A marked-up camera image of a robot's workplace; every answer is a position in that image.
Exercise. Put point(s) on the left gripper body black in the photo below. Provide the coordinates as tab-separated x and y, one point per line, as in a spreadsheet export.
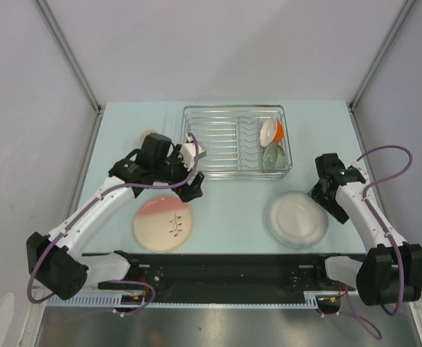
174	171

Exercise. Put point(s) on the aluminium frame post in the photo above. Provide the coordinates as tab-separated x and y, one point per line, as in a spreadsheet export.
389	40
67	52

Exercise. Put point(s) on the metal wire dish rack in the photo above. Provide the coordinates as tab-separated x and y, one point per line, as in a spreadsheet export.
231	135

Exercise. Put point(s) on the right aluminium frame post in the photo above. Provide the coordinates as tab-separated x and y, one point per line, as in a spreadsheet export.
389	40

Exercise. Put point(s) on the left aluminium frame post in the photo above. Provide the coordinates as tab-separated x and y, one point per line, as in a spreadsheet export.
67	52

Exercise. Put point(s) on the white orange small bowl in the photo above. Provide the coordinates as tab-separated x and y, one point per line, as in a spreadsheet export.
271	131

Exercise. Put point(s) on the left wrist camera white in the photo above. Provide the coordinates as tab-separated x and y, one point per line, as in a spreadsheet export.
191	151

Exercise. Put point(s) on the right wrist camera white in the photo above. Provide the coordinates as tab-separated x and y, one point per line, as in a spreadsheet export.
363	176

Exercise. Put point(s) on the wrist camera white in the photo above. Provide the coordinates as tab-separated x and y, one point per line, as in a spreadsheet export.
363	176
191	151

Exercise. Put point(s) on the green ceramic bowl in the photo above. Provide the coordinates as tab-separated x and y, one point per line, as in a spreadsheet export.
274	157

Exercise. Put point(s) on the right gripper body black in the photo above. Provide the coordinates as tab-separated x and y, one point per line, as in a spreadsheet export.
325	199

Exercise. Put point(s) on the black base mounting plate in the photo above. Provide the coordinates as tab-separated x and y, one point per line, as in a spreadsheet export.
228	278

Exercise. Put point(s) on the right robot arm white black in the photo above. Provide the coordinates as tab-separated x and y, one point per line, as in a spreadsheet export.
391	272

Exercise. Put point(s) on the white ribbed plate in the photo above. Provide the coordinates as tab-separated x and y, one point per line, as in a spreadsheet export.
295	220

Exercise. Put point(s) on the pink cream leaf plate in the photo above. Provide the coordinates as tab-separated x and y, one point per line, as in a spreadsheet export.
163	224

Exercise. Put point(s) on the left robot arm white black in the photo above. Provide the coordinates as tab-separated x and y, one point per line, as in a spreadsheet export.
56	259

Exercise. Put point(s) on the orange mug white inside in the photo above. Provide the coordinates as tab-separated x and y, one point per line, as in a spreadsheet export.
145	133

